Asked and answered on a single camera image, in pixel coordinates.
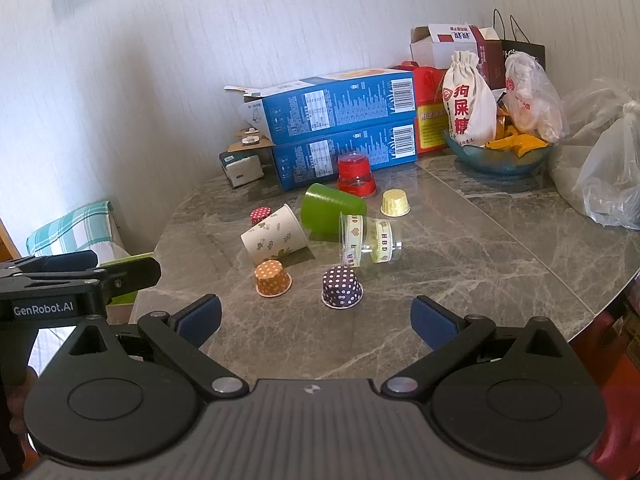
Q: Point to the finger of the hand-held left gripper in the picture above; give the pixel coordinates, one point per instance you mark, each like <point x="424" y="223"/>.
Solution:
<point x="60" y="261"/>
<point x="132" y="276"/>

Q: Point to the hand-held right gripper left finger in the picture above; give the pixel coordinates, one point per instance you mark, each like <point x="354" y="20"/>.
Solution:
<point x="200" y="319"/>

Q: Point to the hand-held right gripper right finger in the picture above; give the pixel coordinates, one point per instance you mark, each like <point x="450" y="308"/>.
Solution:
<point x="434" y="321"/>

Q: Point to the orange polka dot paper cup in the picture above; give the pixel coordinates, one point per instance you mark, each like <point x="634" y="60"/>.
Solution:
<point x="272" y="280"/>

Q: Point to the purple polka dot paper cup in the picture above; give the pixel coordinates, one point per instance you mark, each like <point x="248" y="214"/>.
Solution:
<point x="342" y="287"/>

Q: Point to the clear plastic cup with ribbon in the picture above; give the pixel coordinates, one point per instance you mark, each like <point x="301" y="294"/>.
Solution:
<point x="367" y="239"/>

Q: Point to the leaf print paper cup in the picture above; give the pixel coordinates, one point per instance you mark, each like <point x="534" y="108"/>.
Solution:
<point x="274" y="237"/>

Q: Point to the red polka dot paper cup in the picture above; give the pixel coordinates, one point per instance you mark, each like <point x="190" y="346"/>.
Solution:
<point x="260" y="216"/>

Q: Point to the yellow paper baking cup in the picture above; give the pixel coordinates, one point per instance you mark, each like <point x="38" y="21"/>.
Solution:
<point x="396" y="203"/>

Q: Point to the green plastic cup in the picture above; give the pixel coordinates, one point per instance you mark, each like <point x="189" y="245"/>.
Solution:
<point x="334" y="210"/>

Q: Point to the red plastic cup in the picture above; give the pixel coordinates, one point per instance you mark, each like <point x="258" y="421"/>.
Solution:
<point x="356" y="175"/>

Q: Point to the yellow green box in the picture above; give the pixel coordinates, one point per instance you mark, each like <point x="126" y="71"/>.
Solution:
<point x="127" y="296"/>

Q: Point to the teal plaid cushioned chair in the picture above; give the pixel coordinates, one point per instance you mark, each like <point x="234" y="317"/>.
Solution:
<point x="72" y="232"/>

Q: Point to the small white and black box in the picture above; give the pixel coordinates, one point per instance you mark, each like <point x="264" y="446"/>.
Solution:
<point x="242" y="169"/>

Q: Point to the blue glass bowl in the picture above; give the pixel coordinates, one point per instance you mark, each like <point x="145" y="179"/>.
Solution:
<point x="495" y="162"/>

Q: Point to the small brown cardboard box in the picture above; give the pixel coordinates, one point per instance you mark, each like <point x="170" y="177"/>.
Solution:
<point x="250" y="139"/>

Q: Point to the red chair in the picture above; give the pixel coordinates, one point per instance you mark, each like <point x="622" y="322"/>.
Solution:
<point x="612" y="360"/>

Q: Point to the blue cardboard box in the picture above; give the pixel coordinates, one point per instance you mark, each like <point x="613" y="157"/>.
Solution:
<point x="345" y="157"/>
<point x="330" y="105"/>

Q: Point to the orange snack packets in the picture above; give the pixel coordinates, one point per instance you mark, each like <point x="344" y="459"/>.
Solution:
<point x="520" y="142"/>

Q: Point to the red packaging box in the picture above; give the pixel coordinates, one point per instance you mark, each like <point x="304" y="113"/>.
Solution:
<point x="427" y="110"/>

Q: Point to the translucent plastic bag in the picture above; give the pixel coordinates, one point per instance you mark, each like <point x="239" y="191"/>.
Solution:
<point x="615" y="175"/>
<point x="585" y="105"/>

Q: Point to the white plastic bag red print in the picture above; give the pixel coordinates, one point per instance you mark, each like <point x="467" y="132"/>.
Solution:
<point x="532" y="97"/>

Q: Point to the white and red open carton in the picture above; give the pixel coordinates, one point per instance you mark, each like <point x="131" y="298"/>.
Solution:
<point x="435" y="47"/>

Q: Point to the black paper shopping bag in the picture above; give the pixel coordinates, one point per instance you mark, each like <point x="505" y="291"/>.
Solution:
<point x="530" y="50"/>

